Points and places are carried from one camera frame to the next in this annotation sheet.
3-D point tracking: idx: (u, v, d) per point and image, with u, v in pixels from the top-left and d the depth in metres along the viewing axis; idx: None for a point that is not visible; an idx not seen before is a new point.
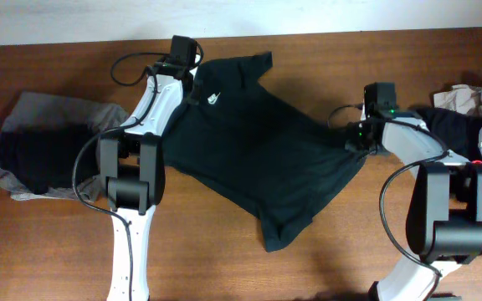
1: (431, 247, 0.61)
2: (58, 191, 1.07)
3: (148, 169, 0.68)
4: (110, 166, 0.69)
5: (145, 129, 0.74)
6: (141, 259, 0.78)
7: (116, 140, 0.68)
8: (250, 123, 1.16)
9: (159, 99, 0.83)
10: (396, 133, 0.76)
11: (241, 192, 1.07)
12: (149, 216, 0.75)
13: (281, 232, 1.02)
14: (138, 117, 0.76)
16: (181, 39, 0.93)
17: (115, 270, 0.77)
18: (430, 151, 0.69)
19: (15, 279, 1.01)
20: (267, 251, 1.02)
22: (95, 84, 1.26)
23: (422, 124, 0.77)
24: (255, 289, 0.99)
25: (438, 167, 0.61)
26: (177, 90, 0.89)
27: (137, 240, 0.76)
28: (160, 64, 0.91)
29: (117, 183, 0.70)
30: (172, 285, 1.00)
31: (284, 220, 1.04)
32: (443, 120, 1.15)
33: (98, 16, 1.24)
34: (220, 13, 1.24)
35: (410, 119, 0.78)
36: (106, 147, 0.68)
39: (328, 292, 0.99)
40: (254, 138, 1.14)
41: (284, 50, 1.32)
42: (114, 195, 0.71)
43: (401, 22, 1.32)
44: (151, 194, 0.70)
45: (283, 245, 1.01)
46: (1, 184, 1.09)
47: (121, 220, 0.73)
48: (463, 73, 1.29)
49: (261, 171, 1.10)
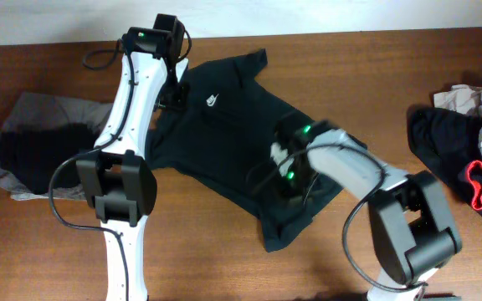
1: (412, 274, 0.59)
2: (58, 191, 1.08)
3: (133, 190, 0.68)
4: (93, 185, 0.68)
5: (124, 146, 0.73)
6: (137, 267, 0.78)
7: (94, 163, 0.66)
8: (248, 124, 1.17)
9: (136, 94, 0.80)
10: (321, 158, 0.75)
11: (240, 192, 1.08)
12: (141, 226, 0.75)
13: (280, 232, 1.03)
14: (115, 131, 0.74)
16: (166, 19, 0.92)
17: (112, 278, 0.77)
18: (365, 173, 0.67)
19: (14, 279, 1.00)
20: (267, 250, 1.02)
22: (94, 84, 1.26)
23: (341, 134, 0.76)
24: (255, 289, 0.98)
25: (386, 198, 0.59)
26: (158, 72, 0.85)
27: (130, 250, 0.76)
28: (136, 32, 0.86)
29: (105, 198, 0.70)
30: (171, 286, 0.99)
31: (284, 220, 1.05)
32: (443, 120, 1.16)
33: (98, 16, 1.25)
34: (219, 12, 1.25)
35: (327, 134, 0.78)
36: (86, 170, 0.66)
39: (328, 293, 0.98)
40: (253, 138, 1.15)
41: (284, 50, 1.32)
42: (101, 210, 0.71)
43: (400, 23, 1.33)
44: (140, 207, 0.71)
45: (282, 245, 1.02)
46: (2, 184, 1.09)
47: (112, 232, 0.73)
48: (464, 73, 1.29)
49: (260, 172, 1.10)
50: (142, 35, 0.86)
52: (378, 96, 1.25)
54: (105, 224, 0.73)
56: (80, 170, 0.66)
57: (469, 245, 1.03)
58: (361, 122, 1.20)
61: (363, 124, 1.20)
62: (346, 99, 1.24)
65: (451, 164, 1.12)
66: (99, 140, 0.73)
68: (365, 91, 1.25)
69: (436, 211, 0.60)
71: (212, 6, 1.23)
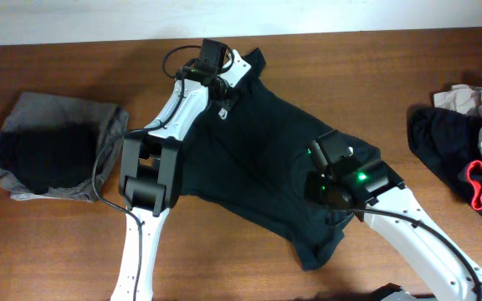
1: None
2: (58, 191, 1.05)
3: (167, 173, 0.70)
4: (130, 164, 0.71)
5: (168, 133, 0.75)
6: (150, 260, 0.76)
7: (140, 141, 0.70)
8: (265, 137, 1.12)
9: (184, 104, 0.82)
10: (391, 230, 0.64)
11: (269, 215, 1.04)
12: (162, 218, 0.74)
13: (316, 253, 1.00)
14: (162, 120, 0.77)
16: (210, 44, 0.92)
17: (123, 268, 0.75)
18: (456, 272, 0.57)
19: (15, 278, 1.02)
20: (302, 268, 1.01)
22: (96, 85, 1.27)
23: (406, 190, 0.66)
24: (255, 289, 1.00)
25: None
26: (202, 97, 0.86)
27: (148, 241, 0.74)
28: (188, 69, 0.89)
29: (136, 182, 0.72)
30: (172, 286, 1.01)
31: (319, 240, 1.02)
32: (443, 120, 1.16)
33: (97, 16, 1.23)
34: (220, 12, 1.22)
35: (390, 190, 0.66)
36: (130, 146, 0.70)
39: (327, 292, 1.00)
40: (274, 154, 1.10)
41: (285, 50, 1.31)
42: (130, 194, 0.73)
43: (401, 23, 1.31)
44: (166, 197, 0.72)
45: (319, 264, 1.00)
46: (1, 184, 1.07)
47: (135, 219, 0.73)
48: (464, 73, 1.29)
49: (284, 189, 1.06)
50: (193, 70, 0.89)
52: (377, 95, 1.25)
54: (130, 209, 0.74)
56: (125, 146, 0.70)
57: (463, 244, 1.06)
58: (361, 122, 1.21)
61: (362, 124, 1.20)
62: (346, 99, 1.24)
65: (452, 163, 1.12)
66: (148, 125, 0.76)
68: (366, 91, 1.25)
69: None
71: (212, 7, 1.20)
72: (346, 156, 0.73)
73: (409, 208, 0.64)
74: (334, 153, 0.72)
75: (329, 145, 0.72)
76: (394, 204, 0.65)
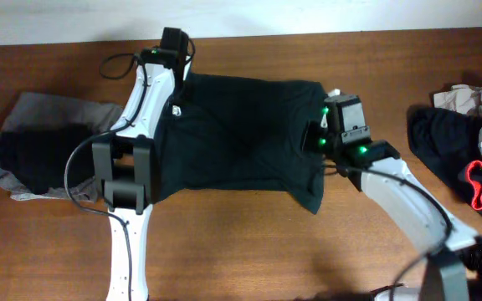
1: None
2: (58, 191, 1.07)
3: (144, 172, 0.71)
4: (105, 168, 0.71)
5: (136, 131, 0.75)
6: (140, 257, 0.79)
7: (107, 145, 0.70)
8: (218, 110, 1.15)
9: (149, 94, 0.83)
10: (379, 189, 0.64)
11: (255, 176, 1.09)
12: (146, 216, 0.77)
13: (311, 191, 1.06)
14: (129, 118, 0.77)
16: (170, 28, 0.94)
17: (114, 270, 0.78)
18: (431, 221, 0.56)
19: (15, 278, 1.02)
20: (311, 212, 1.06)
22: (95, 84, 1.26)
23: (402, 163, 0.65)
24: (255, 289, 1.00)
25: (449, 257, 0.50)
26: (167, 81, 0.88)
27: (135, 240, 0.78)
28: (147, 52, 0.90)
29: (114, 184, 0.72)
30: (172, 285, 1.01)
31: (307, 180, 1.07)
32: (443, 120, 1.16)
33: (98, 16, 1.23)
34: (220, 12, 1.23)
35: (387, 161, 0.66)
36: (100, 150, 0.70)
39: (327, 293, 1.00)
40: (233, 124, 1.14)
41: (285, 50, 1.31)
42: (110, 196, 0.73)
43: (401, 23, 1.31)
44: (146, 194, 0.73)
45: (320, 199, 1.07)
46: (1, 184, 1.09)
47: (119, 221, 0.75)
48: (464, 73, 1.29)
49: (254, 150, 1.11)
50: (154, 52, 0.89)
52: (377, 95, 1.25)
54: (111, 211, 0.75)
56: (94, 152, 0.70)
57: None
58: None
61: None
62: None
65: (452, 163, 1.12)
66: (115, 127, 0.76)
68: (365, 91, 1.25)
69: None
71: (212, 7, 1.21)
72: (361, 127, 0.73)
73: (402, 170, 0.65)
74: (348, 119, 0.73)
75: (347, 112, 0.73)
76: (387, 168, 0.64)
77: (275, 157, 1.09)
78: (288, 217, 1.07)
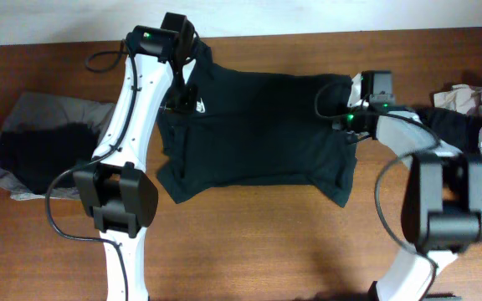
1: (425, 238, 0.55)
2: (58, 191, 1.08)
3: (132, 202, 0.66)
4: (90, 196, 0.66)
5: (124, 157, 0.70)
6: (137, 271, 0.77)
7: (91, 174, 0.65)
8: (244, 109, 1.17)
9: (139, 101, 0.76)
10: (392, 131, 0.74)
11: (280, 172, 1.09)
12: (140, 237, 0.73)
13: (340, 184, 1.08)
14: (114, 142, 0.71)
16: (172, 17, 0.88)
17: (111, 283, 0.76)
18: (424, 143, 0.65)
19: (13, 278, 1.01)
20: (340, 205, 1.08)
22: (97, 84, 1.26)
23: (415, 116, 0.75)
24: (255, 289, 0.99)
25: (432, 156, 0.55)
26: (164, 74, 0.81)
27: (130, 258, 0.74)
28: (141, 38, 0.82)
29: (101, 209, 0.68)
30: (171, 285, 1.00)
31: (336, 171, 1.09)
32: (443, 120, 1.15)
33: (98, 15, 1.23)
34: (221, 12, 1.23)
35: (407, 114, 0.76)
36: (85, 182, 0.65)
39: (327, 293, 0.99)
40: (258, 121, 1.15)
41: (285, 49, 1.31)
42: (99, 220, 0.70)
43: (400, 23, 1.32)
44: (138, 219, 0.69)
45: (347, 191, 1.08)
46: (1, 184, 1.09)
47: (110, 243, 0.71)
48: (464, 73, 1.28)
49: (280, 145, 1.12)
50: (148, 37, 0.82)
52: None
54: (104, 233, 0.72)
56: (78, 181, 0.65)
57: None
58: None
61: None
62: None
65: None
66: (98, 151, 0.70)
68: None
69: (474, 191, 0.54)
71: (212, 6, 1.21)
72: (387, 93, 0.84)
73: (411, 117, 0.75)
74: (377, 85, 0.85)
75: (377, 79, 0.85)
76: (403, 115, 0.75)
77: (299, 154, 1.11)
78: (288, 217, 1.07)
